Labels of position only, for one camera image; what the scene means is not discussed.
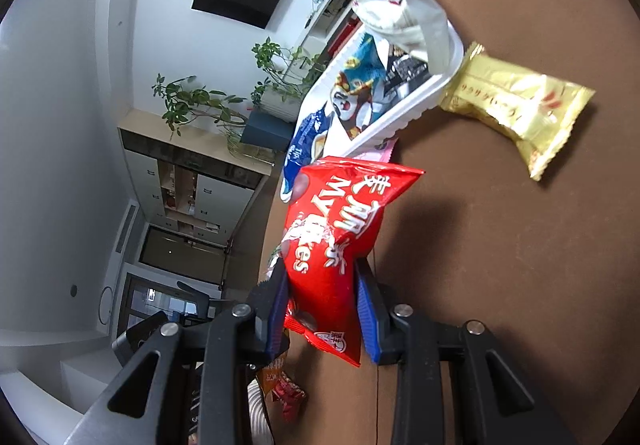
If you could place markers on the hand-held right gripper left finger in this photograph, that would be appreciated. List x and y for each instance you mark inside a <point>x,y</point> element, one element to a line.
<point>277,315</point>

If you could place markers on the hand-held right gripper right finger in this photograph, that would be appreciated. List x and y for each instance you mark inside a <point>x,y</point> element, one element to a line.
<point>370,317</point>

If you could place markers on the orange snack packet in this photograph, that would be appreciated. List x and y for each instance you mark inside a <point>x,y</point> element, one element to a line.
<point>272,375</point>

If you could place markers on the small dark red foil packet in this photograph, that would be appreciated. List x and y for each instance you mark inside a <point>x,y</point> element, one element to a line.
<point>290,397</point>

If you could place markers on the bright red snack packet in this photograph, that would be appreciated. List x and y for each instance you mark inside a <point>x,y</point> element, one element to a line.
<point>330,235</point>

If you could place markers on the pink snack packet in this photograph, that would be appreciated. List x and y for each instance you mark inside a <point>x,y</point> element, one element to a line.
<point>380,152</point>

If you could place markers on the blue snack packet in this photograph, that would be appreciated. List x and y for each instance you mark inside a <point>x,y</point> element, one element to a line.
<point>305,145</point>

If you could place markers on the white plastic tray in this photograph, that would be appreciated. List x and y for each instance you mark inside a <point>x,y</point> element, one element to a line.
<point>400,122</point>

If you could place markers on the colourful panda snack packet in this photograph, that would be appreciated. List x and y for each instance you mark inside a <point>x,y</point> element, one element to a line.
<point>357,92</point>

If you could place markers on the black snack packet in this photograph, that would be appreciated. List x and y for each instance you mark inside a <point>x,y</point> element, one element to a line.
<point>406,75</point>

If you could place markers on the gold snack packet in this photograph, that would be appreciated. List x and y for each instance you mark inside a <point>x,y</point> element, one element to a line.
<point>515,105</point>

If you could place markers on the long white silver snack packet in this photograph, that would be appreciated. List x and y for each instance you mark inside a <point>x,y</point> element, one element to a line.
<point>420,25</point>

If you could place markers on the white and wood cabinet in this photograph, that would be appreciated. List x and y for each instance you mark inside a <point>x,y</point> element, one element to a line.
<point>210,190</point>

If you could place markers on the leafy tree in blue-grey pot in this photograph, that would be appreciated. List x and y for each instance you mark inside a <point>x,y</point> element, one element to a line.
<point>265,126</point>

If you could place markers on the plant in white ribbed pot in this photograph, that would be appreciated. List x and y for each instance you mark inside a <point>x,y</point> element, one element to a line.
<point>280,103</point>

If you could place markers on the trailing pothos plant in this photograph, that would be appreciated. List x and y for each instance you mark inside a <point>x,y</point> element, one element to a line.
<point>272,55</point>

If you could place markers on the red storage box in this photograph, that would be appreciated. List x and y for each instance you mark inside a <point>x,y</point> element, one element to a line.
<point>345,32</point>

